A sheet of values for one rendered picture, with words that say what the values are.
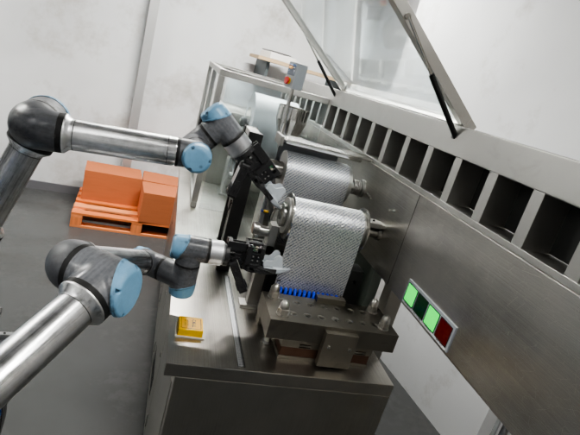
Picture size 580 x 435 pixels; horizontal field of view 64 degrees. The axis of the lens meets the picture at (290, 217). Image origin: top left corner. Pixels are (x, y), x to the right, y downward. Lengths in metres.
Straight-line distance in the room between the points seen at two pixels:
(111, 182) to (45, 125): 3.33
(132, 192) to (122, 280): 3.57
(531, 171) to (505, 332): 0.34
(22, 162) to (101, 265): 0.45
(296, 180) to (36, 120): 0.82
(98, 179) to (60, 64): 1.09
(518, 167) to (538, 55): 1.76
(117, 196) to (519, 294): 3.95
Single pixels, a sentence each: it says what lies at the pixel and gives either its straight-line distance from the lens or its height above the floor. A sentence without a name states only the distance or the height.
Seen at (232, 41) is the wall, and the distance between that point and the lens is 4.93.
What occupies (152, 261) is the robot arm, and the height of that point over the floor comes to 1.04.
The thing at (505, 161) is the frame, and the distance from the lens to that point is 1.16.
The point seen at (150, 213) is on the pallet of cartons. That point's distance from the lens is 4.24.
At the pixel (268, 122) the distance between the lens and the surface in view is 2.38.
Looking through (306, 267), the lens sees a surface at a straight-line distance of 1.48.
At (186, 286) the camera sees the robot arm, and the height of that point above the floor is 1.01.
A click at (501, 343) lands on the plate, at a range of 1.08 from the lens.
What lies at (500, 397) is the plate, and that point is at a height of 1.18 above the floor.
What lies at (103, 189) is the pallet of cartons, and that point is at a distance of 4.56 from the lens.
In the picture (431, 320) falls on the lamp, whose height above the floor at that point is 1.18.
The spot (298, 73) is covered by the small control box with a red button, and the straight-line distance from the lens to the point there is 1.91.
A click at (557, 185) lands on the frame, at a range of 1.04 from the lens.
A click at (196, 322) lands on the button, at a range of 1.41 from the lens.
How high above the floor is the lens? 1.66
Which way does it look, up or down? 16 degrees down
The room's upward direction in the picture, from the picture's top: 16 degrees clockwise
